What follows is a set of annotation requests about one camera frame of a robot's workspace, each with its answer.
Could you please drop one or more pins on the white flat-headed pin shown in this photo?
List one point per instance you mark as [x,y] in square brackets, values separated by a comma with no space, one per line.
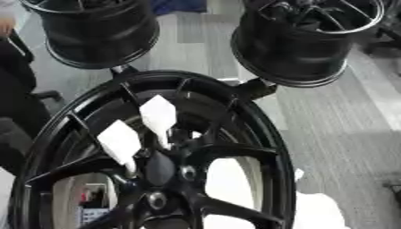
[157,114]
[121,142]

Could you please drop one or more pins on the black spoked wheel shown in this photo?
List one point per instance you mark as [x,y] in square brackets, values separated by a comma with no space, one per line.
[245,125]

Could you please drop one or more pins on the black wheel rim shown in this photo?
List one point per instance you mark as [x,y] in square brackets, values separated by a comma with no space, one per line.
[99,32]
[292,50]

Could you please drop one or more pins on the person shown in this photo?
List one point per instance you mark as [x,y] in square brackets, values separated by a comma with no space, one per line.
[13,98]

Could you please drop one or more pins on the black wheel stand bracket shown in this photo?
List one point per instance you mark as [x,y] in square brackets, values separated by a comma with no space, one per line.
[257,87]

